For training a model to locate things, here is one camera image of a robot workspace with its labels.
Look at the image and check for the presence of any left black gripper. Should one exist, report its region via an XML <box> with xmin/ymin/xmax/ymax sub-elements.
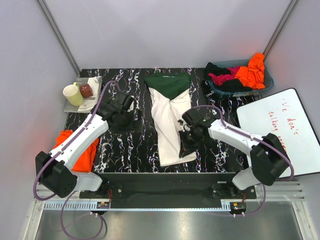
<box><xmin>112</xmin><ymin>108</ymin><xmax>143</xmax><ymax>134</ymax></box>

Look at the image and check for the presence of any whiteboard with red writing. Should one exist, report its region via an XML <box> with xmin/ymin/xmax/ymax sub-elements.
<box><xmin>236</xmin><ymin>88</ymin><xmax>320</xmax><ymax>176</ymax></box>

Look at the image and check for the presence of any magenta garment in basket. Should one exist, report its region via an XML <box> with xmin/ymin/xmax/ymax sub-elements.
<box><xmin>208</xmin><ymin>66</ymin><xmax>240</xmax><ymax>86</ymax></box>

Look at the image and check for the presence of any orange t-shirt in basket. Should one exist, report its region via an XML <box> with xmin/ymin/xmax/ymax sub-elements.
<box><xmin>235</xmin><ymin>53</ymin><xmax>265</xmax><ymax>90</ymax></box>

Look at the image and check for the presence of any black garment in basket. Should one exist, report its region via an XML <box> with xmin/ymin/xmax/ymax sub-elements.
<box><xmin>203</xmin><ymin>62</ymin><xmax>253</xmax><ymax>93</ymax></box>

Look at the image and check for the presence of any folded orange t-shirt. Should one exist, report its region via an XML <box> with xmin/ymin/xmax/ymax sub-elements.
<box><xmin>54</xmin><ymin>129</ymin><xmax>100</xmax><ymax>173</ymax></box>

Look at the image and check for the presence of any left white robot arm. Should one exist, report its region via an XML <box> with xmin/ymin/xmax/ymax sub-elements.
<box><xmin>35</xmin><ymin>91</ymin><xmax>142</xmax><ymax>198</ymax></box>

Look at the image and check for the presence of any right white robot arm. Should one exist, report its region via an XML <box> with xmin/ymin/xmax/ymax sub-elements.
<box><xmin>179</xmin><ymin>107</ymin><xmax>294</xmax><ymax>199</ymax></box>

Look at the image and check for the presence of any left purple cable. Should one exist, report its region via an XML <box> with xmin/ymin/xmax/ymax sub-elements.
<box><xmin>32</xmin><ymin>80</ymin><xmax>121</xmax><ymax>237</ymax></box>

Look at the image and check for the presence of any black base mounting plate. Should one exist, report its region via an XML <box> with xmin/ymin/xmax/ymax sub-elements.
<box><xmin>80</xmin><ymin>172</ymin><xmax>256</xmax><ymax>200</ymax></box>

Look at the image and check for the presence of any pale yellow mug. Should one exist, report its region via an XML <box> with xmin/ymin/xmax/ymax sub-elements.
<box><xmin>62</xmin><ymin>82</ymin><xmax>83</xmax><ymax>107</ymax></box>

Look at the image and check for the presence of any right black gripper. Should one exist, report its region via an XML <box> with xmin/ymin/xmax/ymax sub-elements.
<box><xmin>178</xmin><ymin>129</ymin><xmax>204</xmax><ymax>159</ymax></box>

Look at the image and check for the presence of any white green Charlie Brown t-shirt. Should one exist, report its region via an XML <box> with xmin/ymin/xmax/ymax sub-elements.
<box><xmin>144</xmin><ymin>72</ymin><xmax>197</xmax><ymax>167</ymax></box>

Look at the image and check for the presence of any teal laundry basket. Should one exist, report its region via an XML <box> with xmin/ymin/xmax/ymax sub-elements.
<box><xmin>205</xmin><ymin>59</ymin><xmax>274</xmax><ymax>98</ymax></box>

